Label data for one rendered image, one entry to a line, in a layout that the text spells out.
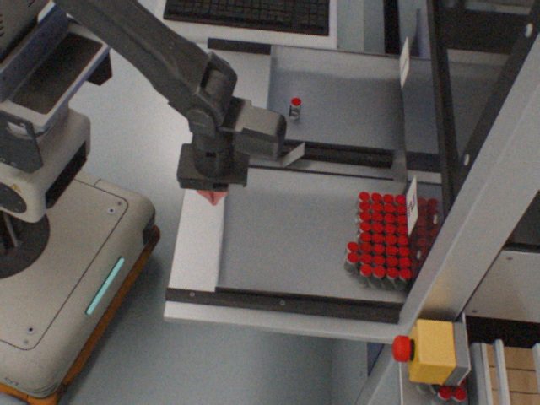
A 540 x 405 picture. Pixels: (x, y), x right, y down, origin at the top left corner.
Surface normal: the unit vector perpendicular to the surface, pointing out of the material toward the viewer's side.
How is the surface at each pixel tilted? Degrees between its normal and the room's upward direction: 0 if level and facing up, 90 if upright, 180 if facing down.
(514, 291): 90
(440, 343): 0
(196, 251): 0
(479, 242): 90
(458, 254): 90
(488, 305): 90
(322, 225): 0
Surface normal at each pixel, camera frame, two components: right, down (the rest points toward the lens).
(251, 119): 0.07, -0.42
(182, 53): 0.71, -0.11
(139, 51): -0.23, 0.86
